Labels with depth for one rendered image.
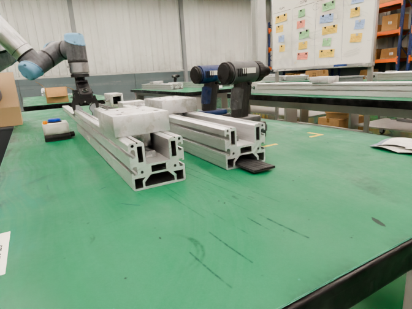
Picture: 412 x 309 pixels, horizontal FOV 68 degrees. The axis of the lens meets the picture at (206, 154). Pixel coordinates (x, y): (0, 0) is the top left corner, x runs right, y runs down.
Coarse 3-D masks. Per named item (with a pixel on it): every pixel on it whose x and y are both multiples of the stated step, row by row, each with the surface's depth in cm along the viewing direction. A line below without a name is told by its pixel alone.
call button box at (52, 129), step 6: (60, 120) 107; (42, 126) 101; (48, 126) 102; (54, 126) 103; (60, 126) 104; (66, 126) 104; (48, 132) 102; (54, 132) 103; (60, 132) 104; (66, 132) 105; (72, 132) 109; (48, 138) 103; (54, 138) 103; (60, 138) 104; (66, 138) 105
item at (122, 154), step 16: (80, 112) 108; (96, 112) 118; (80, 128) 110; (96, 128) 77; (96, 144) 82; (112, 144) 63; (128, 144) 51; (160, 144) 58; (176, 144) 55; (112, 160) 66; (128, 160) 52; (144, 160) 53; (160, 160) 55; (176, 160) 56; (128, 176) 55; (144, 176) 53; (160, 176) 59; (176, 176) 56
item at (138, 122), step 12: (120, 108) 71; (132, 108) 70; (144, 108) 68; (108, 120) 60; (120, 120) 56; (132, 120) 58; (144, 120) 59; (156, 120) 60; (168, 120) 61; (108, 132) 62; (120, 132) 57; (132, 132) 58; (144, 132) 59; (144, 144) 61
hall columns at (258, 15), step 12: (252, 0) 847; (264, 0) 835; (252, 12) 854; (264, 12) 843; (252, 24) 861; (264, 24) 850; (252, 36) 869; (264, 36) 858; (252, 48) 878; (264, 48) 867; (264, 60) 874
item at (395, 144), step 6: (396, 138) 73; (402, 138) 72; (408, 138) 72; (378, 144) 70; (384, 144) 69; (390, 144) 68; (396, 144) 68; (402, 144) 67; (408, 144) 67; (396, 150) 66; (402, 150) 66; (408, 150) 65
